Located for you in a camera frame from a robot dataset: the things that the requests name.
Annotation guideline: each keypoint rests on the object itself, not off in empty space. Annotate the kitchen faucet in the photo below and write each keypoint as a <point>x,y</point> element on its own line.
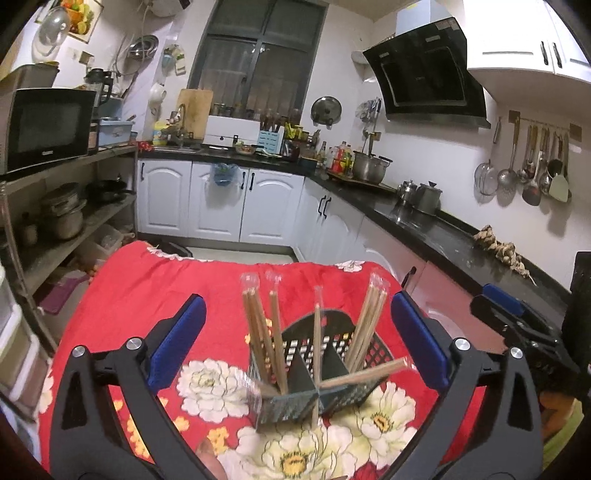
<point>181,115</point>

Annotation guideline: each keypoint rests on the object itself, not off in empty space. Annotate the glass pot lid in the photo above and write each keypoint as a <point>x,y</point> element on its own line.
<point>53,27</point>

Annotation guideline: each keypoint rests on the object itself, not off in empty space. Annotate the pile of wooden chopsticks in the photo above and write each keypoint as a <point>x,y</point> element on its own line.
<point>272,341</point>

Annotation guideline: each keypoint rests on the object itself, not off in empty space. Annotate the hanging steel basin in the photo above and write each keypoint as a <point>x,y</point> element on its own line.
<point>142,47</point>

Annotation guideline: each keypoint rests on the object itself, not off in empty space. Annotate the white water heater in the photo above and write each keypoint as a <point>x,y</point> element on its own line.
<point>168,5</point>

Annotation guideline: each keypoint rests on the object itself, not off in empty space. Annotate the white hanging jug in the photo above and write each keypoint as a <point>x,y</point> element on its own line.
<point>157,97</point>

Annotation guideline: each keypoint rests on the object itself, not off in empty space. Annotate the blue knife block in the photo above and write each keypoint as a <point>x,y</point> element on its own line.
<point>270,141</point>

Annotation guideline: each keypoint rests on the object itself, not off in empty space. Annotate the person's left hand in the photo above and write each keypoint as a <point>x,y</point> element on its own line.
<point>210,459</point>

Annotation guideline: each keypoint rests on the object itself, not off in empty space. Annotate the black microwave oven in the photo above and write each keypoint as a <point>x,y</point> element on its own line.
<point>46,129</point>

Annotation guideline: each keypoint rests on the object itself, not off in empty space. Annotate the beige box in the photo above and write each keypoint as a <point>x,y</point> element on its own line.
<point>30,78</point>

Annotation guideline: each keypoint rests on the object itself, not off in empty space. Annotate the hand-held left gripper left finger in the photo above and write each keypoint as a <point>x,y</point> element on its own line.
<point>178,344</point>

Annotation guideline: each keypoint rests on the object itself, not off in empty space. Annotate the steel stockpot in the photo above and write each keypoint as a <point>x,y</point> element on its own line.
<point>369,167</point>

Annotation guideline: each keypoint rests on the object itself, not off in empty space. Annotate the hanging dark pot lid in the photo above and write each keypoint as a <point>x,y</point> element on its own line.
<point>326,110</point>

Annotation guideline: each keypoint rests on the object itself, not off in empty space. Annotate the stacked steel pots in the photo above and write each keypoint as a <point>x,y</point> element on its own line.
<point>64,217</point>

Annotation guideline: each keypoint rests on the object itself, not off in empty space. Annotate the wooden cutting board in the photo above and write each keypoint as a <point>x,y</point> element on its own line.
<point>194,113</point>

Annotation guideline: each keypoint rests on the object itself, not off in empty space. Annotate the metal shelf rack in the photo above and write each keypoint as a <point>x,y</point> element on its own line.
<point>55,168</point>

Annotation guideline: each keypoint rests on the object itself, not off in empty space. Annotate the green plastic utensil basket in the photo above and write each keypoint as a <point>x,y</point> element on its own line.
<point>300,374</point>

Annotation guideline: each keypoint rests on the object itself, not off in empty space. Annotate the hanging steel skimmer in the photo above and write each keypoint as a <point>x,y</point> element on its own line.
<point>506,176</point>

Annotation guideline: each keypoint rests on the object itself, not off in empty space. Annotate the red floral blanket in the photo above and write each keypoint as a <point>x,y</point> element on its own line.
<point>138,286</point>

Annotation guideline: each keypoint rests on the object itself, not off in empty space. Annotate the row of spice jars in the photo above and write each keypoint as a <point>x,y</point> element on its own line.
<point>249,112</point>

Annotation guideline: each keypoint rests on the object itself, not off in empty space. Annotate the small steel kettle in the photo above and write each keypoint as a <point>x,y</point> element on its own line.
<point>407,193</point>

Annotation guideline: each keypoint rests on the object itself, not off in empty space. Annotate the fruit picture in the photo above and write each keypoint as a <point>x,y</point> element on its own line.
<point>78,14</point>

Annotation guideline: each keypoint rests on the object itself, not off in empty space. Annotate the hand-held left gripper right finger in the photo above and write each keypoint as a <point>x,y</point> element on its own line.
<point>420,344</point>

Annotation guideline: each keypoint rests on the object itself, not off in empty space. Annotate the hanging steel ladle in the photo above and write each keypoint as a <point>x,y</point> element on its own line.
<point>531,194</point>

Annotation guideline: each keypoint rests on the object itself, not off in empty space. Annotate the dark framed window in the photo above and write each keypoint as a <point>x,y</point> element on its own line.
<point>258,50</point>

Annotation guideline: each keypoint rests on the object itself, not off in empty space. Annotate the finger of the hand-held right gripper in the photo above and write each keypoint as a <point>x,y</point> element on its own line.
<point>494,314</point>
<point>505,295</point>

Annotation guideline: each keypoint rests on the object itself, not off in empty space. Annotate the person's right hand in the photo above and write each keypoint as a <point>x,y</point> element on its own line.
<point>558,402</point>

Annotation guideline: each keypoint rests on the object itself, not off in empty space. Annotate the black blender jug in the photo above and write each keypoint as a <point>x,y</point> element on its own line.
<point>99,87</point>

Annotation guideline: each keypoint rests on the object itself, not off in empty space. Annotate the yellow container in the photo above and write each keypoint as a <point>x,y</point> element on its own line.
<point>160,134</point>

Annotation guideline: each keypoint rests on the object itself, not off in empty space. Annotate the blue dish container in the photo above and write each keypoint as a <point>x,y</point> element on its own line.
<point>115,134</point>

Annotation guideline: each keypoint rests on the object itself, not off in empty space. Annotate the hanging kitchen tools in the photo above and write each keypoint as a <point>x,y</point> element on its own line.
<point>370,115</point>

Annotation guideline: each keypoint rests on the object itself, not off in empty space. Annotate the plastic drawer unit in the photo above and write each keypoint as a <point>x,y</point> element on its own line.
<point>18,350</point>

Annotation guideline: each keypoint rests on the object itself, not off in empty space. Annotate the black frying pan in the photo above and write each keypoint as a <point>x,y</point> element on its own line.
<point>106,191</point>

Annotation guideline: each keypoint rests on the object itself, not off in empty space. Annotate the steel lidded pot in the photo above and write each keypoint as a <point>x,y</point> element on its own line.
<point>428,199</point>

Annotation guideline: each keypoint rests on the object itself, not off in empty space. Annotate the wall utensil rail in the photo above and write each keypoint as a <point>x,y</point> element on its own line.
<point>545,123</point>

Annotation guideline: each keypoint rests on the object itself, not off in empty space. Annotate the group of condiment bottles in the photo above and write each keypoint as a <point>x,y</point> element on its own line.
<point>339,159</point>

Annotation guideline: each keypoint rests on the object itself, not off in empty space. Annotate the purple storage box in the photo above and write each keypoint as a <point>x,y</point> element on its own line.
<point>60,295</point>

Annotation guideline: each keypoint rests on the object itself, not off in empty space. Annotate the white countertop appliance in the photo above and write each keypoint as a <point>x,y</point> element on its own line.
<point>228,131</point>

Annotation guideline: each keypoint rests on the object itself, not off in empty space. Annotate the white upper cabinet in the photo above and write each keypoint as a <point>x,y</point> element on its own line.
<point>517,41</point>

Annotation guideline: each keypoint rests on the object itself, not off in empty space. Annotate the blue plastic bag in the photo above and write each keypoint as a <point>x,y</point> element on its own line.
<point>223,175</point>

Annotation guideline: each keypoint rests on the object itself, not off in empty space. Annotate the black range hood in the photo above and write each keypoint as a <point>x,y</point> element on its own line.
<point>425,74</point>

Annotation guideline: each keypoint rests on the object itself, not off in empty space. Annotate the hanging pale spatula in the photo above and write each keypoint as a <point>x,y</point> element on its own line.
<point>561,189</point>

